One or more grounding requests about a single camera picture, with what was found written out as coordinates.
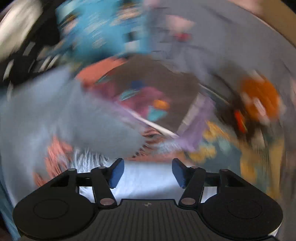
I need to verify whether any blue pink fringed scarf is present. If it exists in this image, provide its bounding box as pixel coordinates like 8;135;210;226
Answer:
0;66;208;204

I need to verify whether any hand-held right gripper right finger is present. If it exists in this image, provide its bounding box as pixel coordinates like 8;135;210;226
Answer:
171;158;247;207

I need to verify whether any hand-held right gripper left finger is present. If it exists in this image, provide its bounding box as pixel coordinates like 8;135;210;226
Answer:
50;158;125;207

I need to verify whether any red panda plush toy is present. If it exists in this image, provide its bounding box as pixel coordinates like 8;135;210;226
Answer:
222;70;287;144

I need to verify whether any blue cartoon print pillow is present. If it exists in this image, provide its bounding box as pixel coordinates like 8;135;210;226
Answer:
55;0;160;61

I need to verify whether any coral folded garment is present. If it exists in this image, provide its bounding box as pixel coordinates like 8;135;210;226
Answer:
75;57;127;88

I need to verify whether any grey printed sofa cover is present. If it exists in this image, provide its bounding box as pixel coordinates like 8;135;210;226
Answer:
139;0;296;163

